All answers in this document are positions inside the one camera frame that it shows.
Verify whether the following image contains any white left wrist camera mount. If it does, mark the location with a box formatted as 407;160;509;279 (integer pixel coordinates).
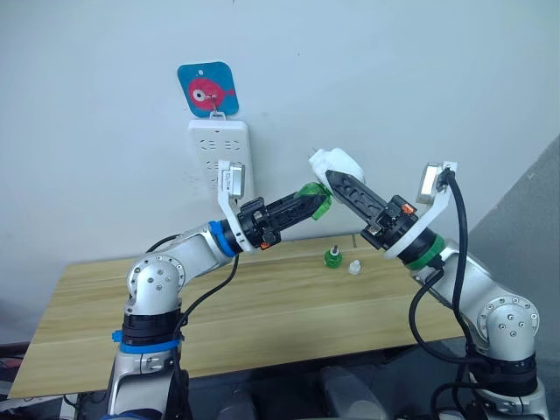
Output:
216;159;256;255

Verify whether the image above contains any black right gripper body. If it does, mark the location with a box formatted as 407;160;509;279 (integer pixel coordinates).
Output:
360;195;417;253

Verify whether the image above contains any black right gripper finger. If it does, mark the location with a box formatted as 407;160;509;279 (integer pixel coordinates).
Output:
325;170;389;222

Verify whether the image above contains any white mosquito repellent heater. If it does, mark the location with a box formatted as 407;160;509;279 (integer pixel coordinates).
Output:
308;147;367;190

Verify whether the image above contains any dark grey rounded shape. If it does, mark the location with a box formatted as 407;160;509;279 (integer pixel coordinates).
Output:
318;366;387;420

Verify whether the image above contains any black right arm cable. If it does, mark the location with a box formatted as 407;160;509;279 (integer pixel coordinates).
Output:
409;168;487;420

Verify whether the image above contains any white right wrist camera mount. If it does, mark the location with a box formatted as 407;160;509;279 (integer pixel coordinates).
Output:
384;160;459;262

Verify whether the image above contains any white power strip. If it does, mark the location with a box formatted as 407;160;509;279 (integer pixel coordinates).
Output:
187;110;256;203

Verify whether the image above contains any blue fish wall hook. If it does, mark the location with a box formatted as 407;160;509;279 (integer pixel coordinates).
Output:
177;60;241;118

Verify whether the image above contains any grey slanted panel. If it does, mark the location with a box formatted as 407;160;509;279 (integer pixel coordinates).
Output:
466;134;560;307

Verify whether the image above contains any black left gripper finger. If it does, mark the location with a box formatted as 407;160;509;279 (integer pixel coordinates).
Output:
270;193;327;234

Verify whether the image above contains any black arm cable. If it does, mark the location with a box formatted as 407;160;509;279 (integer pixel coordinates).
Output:
409;168;487;420
145;234;241;420

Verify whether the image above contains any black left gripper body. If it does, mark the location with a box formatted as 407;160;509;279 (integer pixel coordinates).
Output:
238;197;284;251

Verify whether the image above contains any green repellent liquid bottle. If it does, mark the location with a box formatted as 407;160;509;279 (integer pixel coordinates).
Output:
322;244;343;270
296;182;334;221

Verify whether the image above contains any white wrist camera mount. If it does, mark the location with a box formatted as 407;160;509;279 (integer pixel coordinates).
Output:
216;159;256;255
384;160;459;262

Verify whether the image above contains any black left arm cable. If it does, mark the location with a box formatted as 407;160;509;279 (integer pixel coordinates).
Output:
145;234;241;420

